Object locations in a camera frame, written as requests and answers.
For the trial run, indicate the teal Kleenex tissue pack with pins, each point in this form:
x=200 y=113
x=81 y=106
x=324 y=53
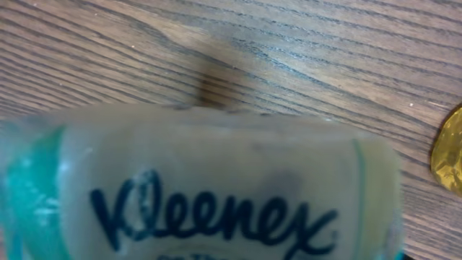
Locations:
x=153 y=182

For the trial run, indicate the yellow liquid bottle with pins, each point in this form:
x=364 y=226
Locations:
x=445 y=159

